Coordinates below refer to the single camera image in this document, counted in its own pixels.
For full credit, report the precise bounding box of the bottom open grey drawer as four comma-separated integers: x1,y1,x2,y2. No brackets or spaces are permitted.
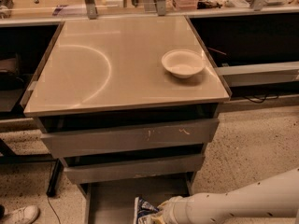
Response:
84,172,195,224

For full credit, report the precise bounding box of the white sneaker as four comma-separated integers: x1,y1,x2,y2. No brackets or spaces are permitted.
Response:
0,205,40,224

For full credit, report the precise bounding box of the blue chip bag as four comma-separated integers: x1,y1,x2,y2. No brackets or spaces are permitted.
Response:
133,197,159,224

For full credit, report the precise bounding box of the grey drawer cabinet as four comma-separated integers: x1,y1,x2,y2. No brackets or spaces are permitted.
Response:
20,15,233,224

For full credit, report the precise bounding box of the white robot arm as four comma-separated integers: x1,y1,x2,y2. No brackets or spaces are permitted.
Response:
134,168,299,224

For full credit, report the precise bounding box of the middle grey drawer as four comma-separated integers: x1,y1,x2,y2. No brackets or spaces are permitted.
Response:
64,153,204,184

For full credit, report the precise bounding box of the white paper bowl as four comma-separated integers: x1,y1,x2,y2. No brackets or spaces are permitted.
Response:
161,49,205,78

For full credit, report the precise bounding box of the black table leg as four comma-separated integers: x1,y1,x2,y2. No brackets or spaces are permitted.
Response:
46,160,64,197

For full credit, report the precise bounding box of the left metal bracket post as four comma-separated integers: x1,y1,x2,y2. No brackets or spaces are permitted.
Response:
84,0,97,20

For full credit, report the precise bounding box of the top grey drawer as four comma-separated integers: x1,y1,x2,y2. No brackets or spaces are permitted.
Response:
41,119,220,158

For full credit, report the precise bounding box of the black floor cable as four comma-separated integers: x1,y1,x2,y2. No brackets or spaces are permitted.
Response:
46,161,62,224

